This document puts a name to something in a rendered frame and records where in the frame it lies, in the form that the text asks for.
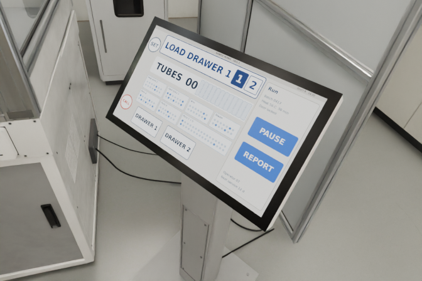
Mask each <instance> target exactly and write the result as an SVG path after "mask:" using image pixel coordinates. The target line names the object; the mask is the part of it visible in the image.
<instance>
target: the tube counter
mask: <svg viewBox="0 0 422 281"><path fill-rule="evenodd" d="M182 89H184V90H186V91H188V92H190V93H191V94H193V95H195V96H197V97H198V98H200V99H202V100H204V101H206V102H208V103H210V104H212V105H213V106H215V107H217V108H219V109H220V110H223V111H224V112H227V113H228V114H230V115H232V116H234V117H235V118H237V119H239V120H241V121H243V122H244V121H245V120H246V118H247V116H248V114H249V112H250V111H251V109H252V106H253V103H250V102H248V101H247V100H244V99H243V98H240V97H238V96H237V95H234V94H233V93H230V92H228V91H226V90H224V89H223V88H220V87H218V86H216V85H214V84H213V83H210V82H208V81H206V80H204V79H202V78H200V77H198V76H196V75H194V74H192V73H189V74H188V76H187V79H186V80H185V82H184V84H183V86H182Z"/></svg>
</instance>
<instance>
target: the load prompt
mask: <svg viewBox="0 0 422 281"><path fill-rule="evenodd" d="M159 53H161V54H163V55H165V56H167V57H169V58H171V59H173V60H175V61H178V62H180V63H182V64H184V65H186V66H188V67H190V68H192V69H194V70H196V71H198V72H200V73H202V74H204V75H206V76H208V77H210V78H213V79H214V80H216V81H218V82H220V83H223V84H224V85H227V86H228V87H230V88H233V89H234V90H237V91H238V92H240V93H243V94H245V95H247V96H249V97H251V98H253V99H255V100H256V99H257V97H258V95H259V94H260V92H261V90H262V88H263V86H264V84H265V83H266V80H267V78H266V77H264V76H261V75H259V74H257V73H254V72H252V71H250V70H248V69H245V68H243V67H241V66H239V65H236V64H234V63H232V62H230V61H227V60H225V59H223V58H221V57H218V56H216V55H213V54H211V53H209V52H207V51H205V50H202V49H200V48H198V47H196V46H193V45H191V44H189V43H186V42H184V41H182V40H179V39H178V38H175V37H173V36H171V35H167V36H166V38H165V40H164V42H163V44H162V46H161V48H160V50H159Z"/></svg>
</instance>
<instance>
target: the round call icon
mask: <svg viewBox="0 0 422 281"><path fill-rule="evenodd" d="M134 99H135V98H134V97H133V96H131V95H130V94H128V93H126V92H124V93H123V95H122V98H121V100H120V102H119V104H118V106H119V107H120V108H122V109H123V110H125V111H126V112H129V109H130V108H131V105H132V104H133V102H134Z"/></svg>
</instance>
